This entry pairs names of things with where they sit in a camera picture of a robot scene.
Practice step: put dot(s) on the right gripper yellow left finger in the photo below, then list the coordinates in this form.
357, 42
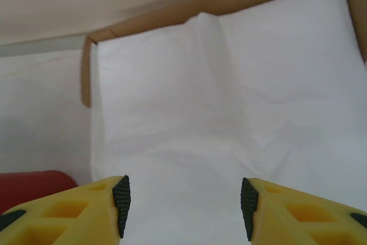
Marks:
57, 219

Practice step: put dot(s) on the red straw holder cup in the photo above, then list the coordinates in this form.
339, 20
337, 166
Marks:
34, 184

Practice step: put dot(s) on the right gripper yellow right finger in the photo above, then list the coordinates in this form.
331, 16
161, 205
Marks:
309, 222

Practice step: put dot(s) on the brown cardboard napkin box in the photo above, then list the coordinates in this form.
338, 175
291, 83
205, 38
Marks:
84, 70

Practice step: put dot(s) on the white paper napkin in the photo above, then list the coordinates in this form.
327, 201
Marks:
200, 98

